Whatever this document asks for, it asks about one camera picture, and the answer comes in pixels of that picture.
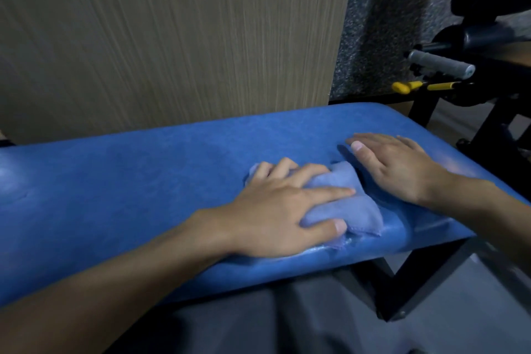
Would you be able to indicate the person's left hand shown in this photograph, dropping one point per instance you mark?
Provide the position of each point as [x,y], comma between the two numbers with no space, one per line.
[269,217]

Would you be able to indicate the person's right hand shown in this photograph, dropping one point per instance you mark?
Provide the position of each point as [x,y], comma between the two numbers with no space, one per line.
[402,171]

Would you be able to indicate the person's left little finger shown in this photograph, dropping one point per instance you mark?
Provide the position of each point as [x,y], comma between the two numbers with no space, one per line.
[262,170]

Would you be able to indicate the person's right thumb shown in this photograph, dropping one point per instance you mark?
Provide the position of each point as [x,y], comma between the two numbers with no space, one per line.
[361,152]

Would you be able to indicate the person's right middle finger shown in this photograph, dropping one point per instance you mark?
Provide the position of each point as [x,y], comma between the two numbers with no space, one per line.
[410,143]

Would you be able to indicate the person's left middle finger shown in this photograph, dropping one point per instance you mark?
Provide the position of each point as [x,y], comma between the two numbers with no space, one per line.
[311,173]

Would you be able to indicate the person's left thumb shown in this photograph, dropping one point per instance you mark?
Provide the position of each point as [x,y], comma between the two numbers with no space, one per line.
[325,230]

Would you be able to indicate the blue cleaning cloth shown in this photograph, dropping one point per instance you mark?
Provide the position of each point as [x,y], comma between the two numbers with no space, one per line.
[356,208]

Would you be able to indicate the person's left forearm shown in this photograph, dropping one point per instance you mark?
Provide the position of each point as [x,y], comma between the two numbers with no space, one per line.
[108,295]

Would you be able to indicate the person's right forearm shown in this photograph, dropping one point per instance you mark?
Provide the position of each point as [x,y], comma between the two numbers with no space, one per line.
[485,208]

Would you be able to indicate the yellow adjustment pin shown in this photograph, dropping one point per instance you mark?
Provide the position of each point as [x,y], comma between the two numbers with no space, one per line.
[415,86]

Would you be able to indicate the black roller pad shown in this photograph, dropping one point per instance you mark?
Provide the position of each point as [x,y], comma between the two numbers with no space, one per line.
[481,36]

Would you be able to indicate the blue padded bench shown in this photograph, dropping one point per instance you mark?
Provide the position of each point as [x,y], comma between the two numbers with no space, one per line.
[124,183]

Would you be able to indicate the wood grain panel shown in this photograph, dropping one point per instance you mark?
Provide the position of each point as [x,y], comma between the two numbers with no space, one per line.
[174,34]

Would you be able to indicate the black exercise machine frame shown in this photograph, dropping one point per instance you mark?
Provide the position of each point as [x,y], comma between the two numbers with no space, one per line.
[498,113]

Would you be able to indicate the black metal bench frame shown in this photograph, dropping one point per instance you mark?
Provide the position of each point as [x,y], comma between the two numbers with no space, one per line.
[406,283]

